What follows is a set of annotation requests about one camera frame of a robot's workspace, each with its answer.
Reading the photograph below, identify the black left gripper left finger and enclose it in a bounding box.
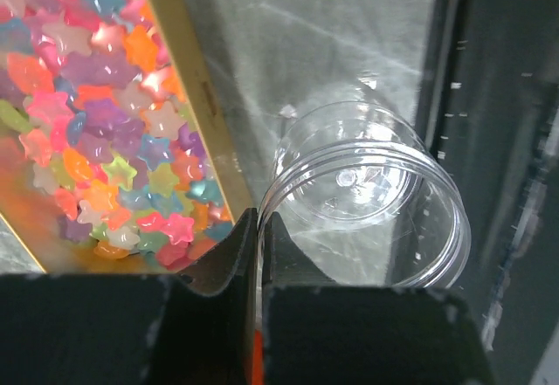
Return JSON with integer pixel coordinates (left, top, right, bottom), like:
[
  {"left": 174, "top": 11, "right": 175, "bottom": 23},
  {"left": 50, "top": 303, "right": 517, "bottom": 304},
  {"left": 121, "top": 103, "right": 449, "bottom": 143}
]
[{"left": 180, "top": 208, "right": 258, "bottom": 384}]

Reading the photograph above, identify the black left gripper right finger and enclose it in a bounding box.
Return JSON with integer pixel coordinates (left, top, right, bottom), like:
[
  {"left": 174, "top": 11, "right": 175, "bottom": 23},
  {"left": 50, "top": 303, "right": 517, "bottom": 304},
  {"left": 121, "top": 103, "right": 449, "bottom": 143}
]
[{"left": 262, "top": 212, "right": 345, "bottom": 384}]

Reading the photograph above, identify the clear plastic jar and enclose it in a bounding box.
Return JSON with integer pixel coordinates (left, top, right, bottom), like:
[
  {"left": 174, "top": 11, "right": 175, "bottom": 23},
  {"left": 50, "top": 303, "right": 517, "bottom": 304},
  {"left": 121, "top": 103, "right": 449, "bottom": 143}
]
[{"left": 258, "top": 101, "right": 471, "bottom": 288}]

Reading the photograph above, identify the gold tin of star candies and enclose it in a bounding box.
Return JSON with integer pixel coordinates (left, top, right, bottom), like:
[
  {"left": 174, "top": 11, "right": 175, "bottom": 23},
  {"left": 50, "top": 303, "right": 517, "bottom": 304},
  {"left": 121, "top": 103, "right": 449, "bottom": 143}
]
[{"left": 1, "top": 0, "right": 250, "bottom": 272}]

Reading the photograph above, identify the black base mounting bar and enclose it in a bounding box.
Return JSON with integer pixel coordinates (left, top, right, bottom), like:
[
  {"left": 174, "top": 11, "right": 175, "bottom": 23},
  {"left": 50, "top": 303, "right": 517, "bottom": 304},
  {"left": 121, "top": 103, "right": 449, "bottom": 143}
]
[{"left": 415, "top": 0, "right": 558, "bottom": 384}]

